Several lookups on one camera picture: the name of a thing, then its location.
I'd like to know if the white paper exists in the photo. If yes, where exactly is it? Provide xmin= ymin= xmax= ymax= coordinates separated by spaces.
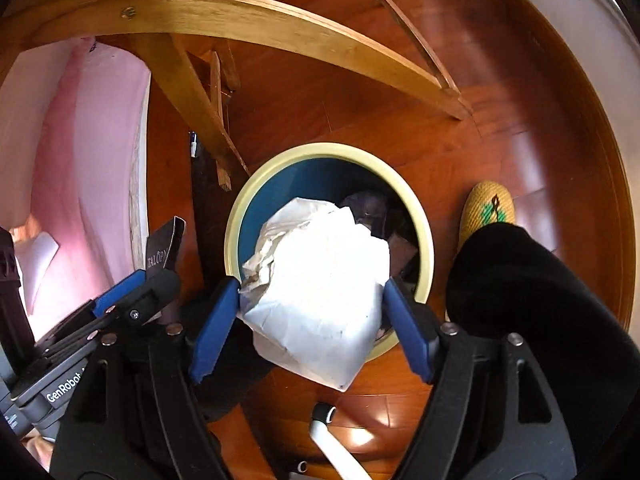
xmin=240 ymin=198 xmax=390 ymax=392

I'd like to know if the person left hand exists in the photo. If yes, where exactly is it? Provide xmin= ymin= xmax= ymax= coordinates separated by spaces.
xmin=21 ymin=429 xmax=54 ymax=472

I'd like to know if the white chair leg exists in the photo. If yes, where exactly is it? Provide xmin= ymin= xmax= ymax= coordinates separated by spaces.
xmin=288 ymin=402 xmax=373 ymax=480

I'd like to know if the purple plastic bag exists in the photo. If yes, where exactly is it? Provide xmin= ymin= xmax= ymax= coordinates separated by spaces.
xmin=340 ymin=191 xmax=420 ymax=286

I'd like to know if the blue bin with cream rim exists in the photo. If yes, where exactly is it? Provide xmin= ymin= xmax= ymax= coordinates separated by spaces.
xmin=224 ymin=143 xmax=435 ymax=375

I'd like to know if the yellow woven slipper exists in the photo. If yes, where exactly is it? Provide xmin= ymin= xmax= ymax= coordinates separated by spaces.
xmin=458 ymin=181 xmax=516 ymax=248

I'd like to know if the pink bed sheet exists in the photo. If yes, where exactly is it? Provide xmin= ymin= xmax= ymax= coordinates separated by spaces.
xmin=1 ymin=37 xmax=151 ymax=337

